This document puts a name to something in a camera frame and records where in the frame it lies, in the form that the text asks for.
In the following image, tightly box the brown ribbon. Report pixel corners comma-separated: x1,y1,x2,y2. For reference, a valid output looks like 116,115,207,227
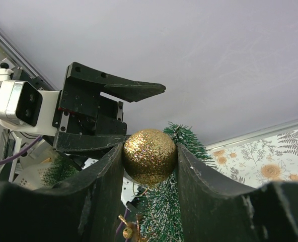
115,208,148,242

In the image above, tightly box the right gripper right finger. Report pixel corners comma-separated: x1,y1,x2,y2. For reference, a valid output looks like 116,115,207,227
176,144,298,241

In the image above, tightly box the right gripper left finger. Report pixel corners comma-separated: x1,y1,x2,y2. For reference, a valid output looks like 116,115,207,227
0,145,124,241

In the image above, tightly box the floral patterned table mat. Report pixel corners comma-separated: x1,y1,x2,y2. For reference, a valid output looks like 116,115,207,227
209,129,298,188

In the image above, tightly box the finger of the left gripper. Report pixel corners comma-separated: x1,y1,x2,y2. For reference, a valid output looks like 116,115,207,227
64,62,166,103
53,132,131,153

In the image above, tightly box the small frosted christmas tree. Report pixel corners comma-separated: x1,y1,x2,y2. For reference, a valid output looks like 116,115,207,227
45,122,215,242

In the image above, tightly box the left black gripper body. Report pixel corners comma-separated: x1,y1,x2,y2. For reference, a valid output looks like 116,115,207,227
52,90,127,136

